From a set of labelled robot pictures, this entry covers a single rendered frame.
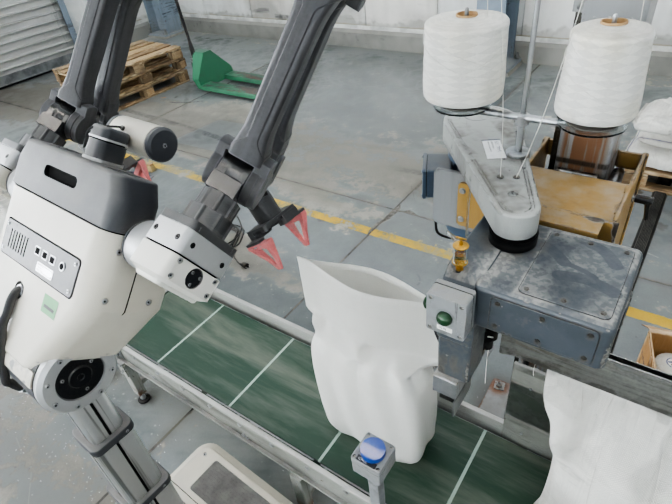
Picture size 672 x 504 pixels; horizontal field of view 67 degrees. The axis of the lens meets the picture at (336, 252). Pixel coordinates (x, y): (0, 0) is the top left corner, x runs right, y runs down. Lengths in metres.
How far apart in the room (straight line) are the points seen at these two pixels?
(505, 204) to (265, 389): 1.31
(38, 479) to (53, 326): 1.69
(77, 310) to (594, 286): 0.89
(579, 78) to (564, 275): 0.34
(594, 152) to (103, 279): 1.05
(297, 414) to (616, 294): 1.28
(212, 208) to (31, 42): 7.81
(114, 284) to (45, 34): 7.82
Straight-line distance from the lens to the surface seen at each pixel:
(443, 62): 1.05
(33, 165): 1.17
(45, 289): 1.07
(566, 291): 0.93
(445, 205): 1.35
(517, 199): 1.00
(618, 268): 1.01
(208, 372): 2.15
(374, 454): 1.26
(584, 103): 1.00
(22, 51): 8.54
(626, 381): 1.19
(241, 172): 0.89
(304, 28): 0.80
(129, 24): 1.41
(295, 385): 2.01
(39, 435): 2.83
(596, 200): 1.19
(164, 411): 2.60
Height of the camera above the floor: 1.94
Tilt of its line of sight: 37 degrees down
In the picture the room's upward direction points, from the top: 7 degrees counter-clockwise
